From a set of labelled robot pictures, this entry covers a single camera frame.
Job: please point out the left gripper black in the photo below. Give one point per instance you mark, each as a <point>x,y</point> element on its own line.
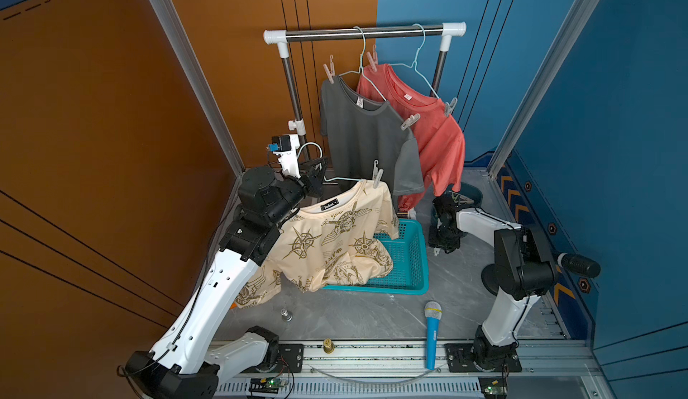
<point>310,183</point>

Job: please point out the light grey clothespin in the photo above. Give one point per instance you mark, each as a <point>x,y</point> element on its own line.
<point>377,174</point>

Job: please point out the beige patterned cloth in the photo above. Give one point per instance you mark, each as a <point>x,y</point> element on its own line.
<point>331,243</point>

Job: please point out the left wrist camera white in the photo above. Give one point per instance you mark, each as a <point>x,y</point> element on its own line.
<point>285,147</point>

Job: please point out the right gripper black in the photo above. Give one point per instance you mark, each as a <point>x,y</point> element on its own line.
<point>433,242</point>

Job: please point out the light green wire hanger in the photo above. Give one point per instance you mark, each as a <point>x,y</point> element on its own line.
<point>414,65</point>

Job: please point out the pink clothespin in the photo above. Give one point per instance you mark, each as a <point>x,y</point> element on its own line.
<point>372,59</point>

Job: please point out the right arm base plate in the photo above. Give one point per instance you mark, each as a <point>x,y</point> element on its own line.
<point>463,357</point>

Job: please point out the beige clothespin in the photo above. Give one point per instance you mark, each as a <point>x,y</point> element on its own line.
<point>329,70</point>

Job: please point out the dark teal clothespin bin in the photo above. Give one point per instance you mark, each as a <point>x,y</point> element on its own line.
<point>462,197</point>

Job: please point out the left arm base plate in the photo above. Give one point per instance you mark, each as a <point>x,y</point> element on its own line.
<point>289,358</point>

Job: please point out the teal plastic laundry basket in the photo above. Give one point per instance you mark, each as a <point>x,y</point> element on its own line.
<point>409,275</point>

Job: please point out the green circuit board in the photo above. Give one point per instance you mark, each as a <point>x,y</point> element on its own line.
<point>493,388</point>
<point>267,386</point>

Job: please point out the right green circuit board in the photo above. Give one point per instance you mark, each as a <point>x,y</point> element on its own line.
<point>493,388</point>

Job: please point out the aluminium front rail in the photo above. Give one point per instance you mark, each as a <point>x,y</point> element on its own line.
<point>406,358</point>

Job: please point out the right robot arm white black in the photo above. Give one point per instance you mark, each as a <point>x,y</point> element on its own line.
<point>507,315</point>

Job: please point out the white clothespin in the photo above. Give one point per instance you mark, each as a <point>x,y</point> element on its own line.
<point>412,120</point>

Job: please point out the blue toy microphone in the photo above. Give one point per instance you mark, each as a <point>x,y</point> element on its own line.
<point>433,313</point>

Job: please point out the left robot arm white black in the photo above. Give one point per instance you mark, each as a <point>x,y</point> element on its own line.
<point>182,363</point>

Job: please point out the red t-shirt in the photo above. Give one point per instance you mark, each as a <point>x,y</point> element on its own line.
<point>442,146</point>

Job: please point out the white wire hanger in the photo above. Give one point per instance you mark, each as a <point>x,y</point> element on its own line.
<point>361,67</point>

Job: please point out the grey garment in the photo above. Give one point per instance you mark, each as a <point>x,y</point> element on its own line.
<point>363,134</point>

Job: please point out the left green circuit board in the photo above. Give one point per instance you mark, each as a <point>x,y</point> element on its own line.
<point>267,386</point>

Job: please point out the small brass weight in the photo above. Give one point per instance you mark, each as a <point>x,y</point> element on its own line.
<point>328,346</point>

